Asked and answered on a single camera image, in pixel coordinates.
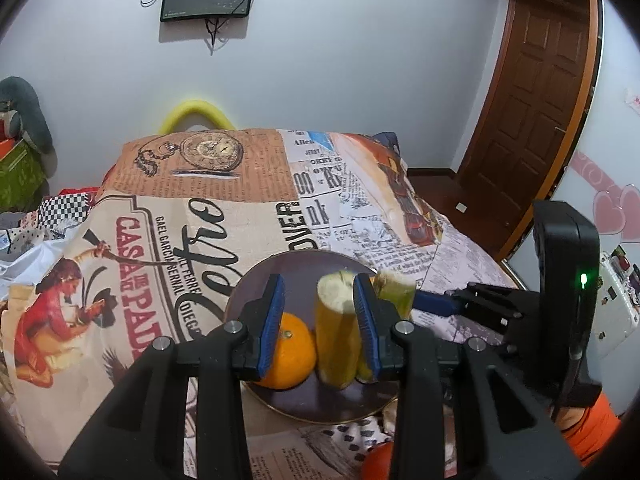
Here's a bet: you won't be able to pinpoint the large yellow-green banana piece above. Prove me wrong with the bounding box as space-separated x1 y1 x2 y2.
314 270 361 389

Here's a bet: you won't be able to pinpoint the brown wooden door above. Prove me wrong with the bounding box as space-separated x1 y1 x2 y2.
458 0 599 259

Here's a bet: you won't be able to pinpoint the blue chair back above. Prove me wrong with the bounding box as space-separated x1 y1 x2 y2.
372 132 408 171

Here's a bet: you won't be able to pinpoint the red tomato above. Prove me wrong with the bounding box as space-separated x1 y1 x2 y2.
360 441 394 480

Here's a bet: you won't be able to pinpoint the printed newspaper tablecloth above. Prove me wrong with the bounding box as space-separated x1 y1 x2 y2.
1 130 510 467

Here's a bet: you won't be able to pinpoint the dark round plate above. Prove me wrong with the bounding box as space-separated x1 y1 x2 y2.
226 249 398 425

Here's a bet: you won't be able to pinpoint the yellow chair back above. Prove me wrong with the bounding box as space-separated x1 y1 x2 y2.
157 100 235 136

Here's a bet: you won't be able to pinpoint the grey plush toy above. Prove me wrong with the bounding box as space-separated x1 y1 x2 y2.
1 76 53 155

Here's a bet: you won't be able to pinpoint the green and red boxes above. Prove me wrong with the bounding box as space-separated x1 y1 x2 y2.
0 140 46 212

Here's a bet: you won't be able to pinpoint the monitor cable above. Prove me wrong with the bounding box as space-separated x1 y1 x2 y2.
139 0 262 57

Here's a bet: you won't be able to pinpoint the orange left on plate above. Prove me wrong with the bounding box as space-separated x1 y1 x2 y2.
257 312 317 390

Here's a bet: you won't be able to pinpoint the small green banana piece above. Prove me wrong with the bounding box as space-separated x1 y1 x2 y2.
352 270 416 384

